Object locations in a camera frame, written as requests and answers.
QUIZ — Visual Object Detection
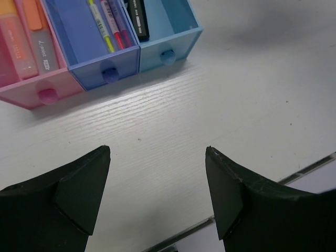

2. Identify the thin yellow highlighter pen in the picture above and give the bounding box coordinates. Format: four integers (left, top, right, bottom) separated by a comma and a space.
88, 0, 115, 53

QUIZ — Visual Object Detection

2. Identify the thin purple pen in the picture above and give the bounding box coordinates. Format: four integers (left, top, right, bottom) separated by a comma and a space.
108, 1, 132, 49

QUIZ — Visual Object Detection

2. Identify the orange cap grey highlighter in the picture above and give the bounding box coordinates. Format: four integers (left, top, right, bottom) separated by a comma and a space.
23, 0, 59, 75

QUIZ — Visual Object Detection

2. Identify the purple cap black highlighter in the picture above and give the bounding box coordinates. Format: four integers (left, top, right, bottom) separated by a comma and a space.
127, 0, 150, 41

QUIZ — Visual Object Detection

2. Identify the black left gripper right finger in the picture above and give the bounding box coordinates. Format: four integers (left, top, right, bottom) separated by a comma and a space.
205, 146, 335, 251

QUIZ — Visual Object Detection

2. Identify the light blue drawer box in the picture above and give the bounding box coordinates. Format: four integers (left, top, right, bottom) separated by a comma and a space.
135, 1, 203, 72

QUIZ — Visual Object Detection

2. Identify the pink drawer box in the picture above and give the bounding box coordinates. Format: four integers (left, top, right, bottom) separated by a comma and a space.
1, 1, 83, 110

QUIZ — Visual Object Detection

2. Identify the thin pink highlighter pen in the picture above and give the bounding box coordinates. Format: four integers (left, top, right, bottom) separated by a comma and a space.
101, 0, 125, 49

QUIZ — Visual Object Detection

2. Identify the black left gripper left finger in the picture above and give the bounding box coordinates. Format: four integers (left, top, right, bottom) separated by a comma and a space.
1, 145, 110, 251

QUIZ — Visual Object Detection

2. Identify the yellow-orange cap frosted highlighter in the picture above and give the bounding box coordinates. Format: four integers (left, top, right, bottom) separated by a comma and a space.
1, 0, 38, 79

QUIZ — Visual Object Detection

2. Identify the dark blue drawer box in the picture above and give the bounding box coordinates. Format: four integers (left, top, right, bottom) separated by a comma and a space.
43, 1, 140, 91

